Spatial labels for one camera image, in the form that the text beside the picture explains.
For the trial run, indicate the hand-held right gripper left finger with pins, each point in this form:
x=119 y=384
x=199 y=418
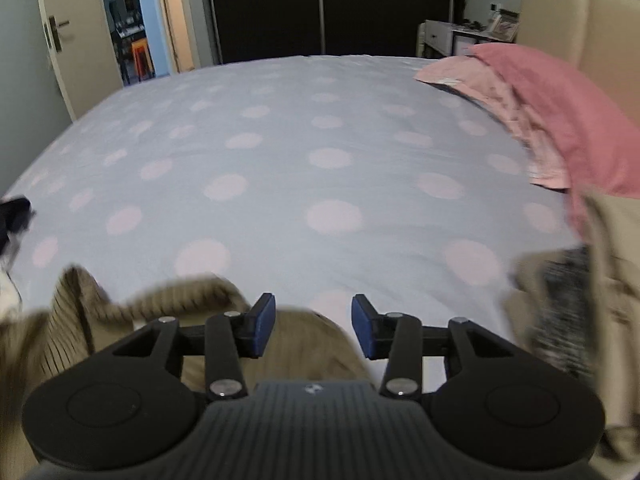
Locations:
x=264 y=325

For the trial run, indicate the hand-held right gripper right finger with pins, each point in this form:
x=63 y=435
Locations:
x=361 y=327

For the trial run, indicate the tan striped shirt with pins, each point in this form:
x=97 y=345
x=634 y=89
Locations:
x=75 y=310

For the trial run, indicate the bed with polka dot sheet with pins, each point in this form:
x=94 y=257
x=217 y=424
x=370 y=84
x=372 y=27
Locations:
x=300 y=135

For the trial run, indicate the black and white patterned cloth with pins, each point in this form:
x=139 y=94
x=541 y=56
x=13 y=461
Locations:
x=562 y=310

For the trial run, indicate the beige cloth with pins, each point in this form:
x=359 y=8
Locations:
x=615 y=270

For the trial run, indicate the dark cloth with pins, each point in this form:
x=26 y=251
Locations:
x=15 y=215

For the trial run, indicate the orange stool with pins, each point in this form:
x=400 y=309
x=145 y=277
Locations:
x=141 y=57

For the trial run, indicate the white dresser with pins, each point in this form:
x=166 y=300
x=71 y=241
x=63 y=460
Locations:
x=440 y=35

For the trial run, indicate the dark wardrobe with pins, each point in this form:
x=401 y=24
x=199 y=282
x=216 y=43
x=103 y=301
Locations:
x=310 y=5

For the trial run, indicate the cream door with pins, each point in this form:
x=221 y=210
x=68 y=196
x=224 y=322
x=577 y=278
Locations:
x=82 y=35

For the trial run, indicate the beige padded headboard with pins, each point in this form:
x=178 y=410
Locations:
x=595 y=25

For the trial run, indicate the cream door frame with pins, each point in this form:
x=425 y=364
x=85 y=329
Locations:
x=175 y=15

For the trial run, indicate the picture frame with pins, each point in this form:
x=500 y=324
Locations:
x=504 y=25

